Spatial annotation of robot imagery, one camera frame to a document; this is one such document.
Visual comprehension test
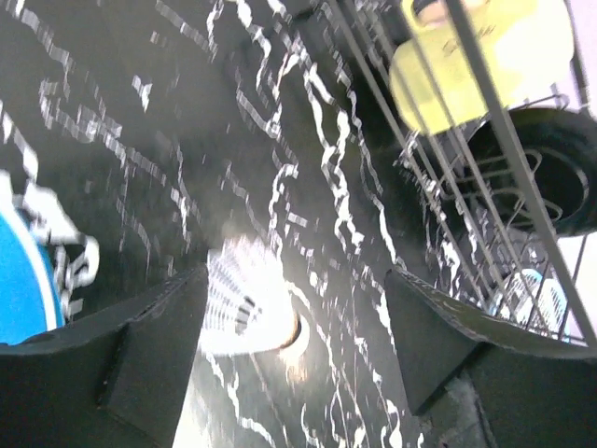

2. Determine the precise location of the blue badminton racket lower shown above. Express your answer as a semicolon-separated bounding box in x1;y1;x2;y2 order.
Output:
490;268;570;342

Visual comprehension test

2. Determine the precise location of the black wire basket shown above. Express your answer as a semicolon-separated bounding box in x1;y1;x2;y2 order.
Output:
331;1;596;347

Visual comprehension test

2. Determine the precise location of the black bowl in basket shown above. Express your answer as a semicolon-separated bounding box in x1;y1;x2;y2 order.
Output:
468;107;596;236

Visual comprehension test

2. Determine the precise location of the yellow-green cup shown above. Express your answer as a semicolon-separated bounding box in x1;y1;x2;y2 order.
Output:
388;0;577;137

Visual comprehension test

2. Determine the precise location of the blue racket bag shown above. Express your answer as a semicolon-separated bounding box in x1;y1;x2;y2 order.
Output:
0;170;102;346

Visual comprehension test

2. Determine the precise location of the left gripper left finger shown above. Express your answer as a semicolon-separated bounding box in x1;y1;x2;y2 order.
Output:
1;263;208;447

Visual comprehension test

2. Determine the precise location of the white shuttlecock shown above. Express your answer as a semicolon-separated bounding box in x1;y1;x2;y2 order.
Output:
198;235;310;360

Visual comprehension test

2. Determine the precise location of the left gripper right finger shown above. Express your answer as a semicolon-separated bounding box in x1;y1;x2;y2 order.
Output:
384;269;596;447

